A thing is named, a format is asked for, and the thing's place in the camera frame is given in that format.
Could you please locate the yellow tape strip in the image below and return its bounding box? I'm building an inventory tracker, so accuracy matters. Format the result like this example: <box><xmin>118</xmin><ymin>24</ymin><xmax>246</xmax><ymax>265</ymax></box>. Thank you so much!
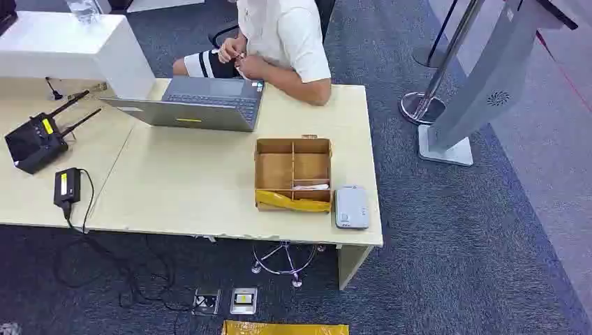
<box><xmin>255</xmin><ymin>189</ymin><xmax>332</xmax><ymax>214</ymax></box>

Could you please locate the person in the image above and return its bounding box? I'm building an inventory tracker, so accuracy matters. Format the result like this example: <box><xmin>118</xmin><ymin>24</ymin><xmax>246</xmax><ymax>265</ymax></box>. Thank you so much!
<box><xmin>172</xmin><ymin>0</ymin><xmax>332</xmax><ymax>107</ymax></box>

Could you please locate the clear water bottle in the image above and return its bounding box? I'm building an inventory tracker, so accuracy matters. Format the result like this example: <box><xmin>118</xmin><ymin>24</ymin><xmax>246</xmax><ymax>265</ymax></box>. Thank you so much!
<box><xmin>64</xmin><ymin>0</ymin><xmax>101</xmax><ymax>24</ymax></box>

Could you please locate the open floor socket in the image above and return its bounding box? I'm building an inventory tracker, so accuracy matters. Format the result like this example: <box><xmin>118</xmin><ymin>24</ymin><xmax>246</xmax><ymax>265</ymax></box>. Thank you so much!
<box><xmin>192</xmin><ymin>287</ymin><xmax>222</xmax><ymax>316</ymax></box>

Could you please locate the black power adapter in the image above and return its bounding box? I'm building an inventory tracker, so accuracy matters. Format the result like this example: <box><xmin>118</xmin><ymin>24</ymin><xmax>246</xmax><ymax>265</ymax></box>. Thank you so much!
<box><xmin>53</xmin><ymin>167</ymin><xmax>82</xmax><ymax>208</ymax></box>

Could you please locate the white cabinet block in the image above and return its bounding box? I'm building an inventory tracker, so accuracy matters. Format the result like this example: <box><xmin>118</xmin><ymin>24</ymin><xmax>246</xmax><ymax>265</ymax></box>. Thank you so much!
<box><xmin>0</xmin><ymin>10</ymin><xmax>157</xmax><ymax>101</ymax></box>

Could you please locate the white low platform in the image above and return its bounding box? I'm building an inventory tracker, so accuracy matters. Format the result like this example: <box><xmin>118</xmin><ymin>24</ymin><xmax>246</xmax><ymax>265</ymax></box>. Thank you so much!
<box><xmin>127</xmin><ymin>0</ymin><xmax>205</xmax><ymax>13</ymax></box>

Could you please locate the yellow sheet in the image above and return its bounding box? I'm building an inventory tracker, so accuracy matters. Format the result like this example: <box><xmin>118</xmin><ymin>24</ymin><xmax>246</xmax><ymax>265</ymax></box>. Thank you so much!
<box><xmin>221</xmin><ymin>320</ymin><xmax>350</xmax><ymax>335</ymax></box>

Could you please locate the dark stanchion post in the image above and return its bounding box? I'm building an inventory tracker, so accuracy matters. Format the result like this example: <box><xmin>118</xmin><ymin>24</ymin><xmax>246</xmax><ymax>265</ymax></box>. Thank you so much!
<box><xmin>412</xmin><ymin>0</ymin><xmax>459</xmax><ymax>69</ymax></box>

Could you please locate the black monitor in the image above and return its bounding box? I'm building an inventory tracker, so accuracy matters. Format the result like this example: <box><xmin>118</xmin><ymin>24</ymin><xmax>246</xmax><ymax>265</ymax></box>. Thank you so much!
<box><xmin>0</xmin><ymin>0</ymin><xmax>18</xmax><ymax>37</ymax></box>

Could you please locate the grey laptop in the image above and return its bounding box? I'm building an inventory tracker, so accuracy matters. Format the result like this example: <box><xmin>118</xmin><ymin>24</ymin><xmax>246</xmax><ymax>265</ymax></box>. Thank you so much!
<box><xmin>99</xmin><ymin>76</ymin><xmax>265</xmax><ymax>133</ymax></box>

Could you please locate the chrome stanchion post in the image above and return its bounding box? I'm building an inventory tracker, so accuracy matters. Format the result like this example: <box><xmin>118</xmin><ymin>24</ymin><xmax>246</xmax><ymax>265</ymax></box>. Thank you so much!
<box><xmin>399</xmin><ymin>0</ymin><xmax>487</xmax><ymax>126</ymax></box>

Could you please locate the black power cable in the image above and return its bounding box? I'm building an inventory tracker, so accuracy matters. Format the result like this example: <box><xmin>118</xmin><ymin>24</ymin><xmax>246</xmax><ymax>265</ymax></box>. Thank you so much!
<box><xmin>54</xmin><ymin>168</ymin><xmax>195</xmax><ymax>315</ymax></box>

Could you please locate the person's right hand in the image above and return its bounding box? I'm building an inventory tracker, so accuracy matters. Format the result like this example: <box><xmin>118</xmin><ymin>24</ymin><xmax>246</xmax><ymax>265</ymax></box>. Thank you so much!
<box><xmin>217</xmin><ymin>36</ymin><xmax>247</xmax><ymax>64</ymax></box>

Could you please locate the person's left hand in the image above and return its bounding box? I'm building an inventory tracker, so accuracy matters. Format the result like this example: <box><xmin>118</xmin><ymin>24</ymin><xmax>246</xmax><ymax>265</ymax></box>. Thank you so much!
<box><xmin>237</xmin><ymin>54</ymin><xmax>268</xmax><ymax>81</ymax></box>

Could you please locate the silver floor socket cover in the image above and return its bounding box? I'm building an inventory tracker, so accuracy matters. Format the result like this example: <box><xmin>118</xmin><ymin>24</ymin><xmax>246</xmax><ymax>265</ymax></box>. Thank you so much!
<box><xmin>230</xmin><ymin>287</ymin><xmax>258</xmax><ymax>315</ymax></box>

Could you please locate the small black desk antenna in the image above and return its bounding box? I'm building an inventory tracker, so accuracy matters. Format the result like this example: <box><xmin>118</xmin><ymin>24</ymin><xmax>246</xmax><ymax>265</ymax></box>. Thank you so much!
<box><xmin>45</xmin><ymin>76</ymin><xmax>64</xmax><ymax>101</ymax></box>

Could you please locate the grey kiosk stand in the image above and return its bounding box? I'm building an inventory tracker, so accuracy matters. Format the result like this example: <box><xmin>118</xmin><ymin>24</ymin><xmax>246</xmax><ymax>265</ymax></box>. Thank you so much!
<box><xmin>418</xmin><ymin>0</ymin><xmax>579</xmax><ymax>168</ymax></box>

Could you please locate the pale desk leg panel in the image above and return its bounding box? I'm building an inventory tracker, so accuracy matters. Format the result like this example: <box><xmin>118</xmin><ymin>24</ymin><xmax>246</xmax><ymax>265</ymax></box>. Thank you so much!
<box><xmin>337</xmin><ymin>244</ymin><xmax>373</xmax><ymax>291</ymax></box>

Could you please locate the chrome stool base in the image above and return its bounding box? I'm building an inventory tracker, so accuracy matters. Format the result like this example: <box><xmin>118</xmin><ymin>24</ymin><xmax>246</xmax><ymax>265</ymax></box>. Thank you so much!
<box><xmin>251</xmin><ymin>241</ymin><xmax>327</xmax><ymax>288</ymax></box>

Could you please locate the black router with antennas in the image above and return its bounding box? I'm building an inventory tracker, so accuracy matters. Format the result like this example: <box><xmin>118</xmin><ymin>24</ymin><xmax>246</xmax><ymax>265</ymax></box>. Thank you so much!
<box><xmin>4</xmin><ymin>89</ymin><xmax>103</xmax><ymax>175</ymax></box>

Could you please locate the white card reader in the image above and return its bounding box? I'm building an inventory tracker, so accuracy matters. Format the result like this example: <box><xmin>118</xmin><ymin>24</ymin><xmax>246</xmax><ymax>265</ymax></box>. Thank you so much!
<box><xmin>334</xmin><ymin>185</ymin><xmax>371</xmax><ymax>231</ymax></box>

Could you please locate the wooden card box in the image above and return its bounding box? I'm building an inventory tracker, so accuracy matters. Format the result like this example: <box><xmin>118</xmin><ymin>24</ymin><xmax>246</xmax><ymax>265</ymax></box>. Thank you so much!
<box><xmin>253</xmin><ymin>137</ymin><xmax>334</xmax><ymax>214</ymax></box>

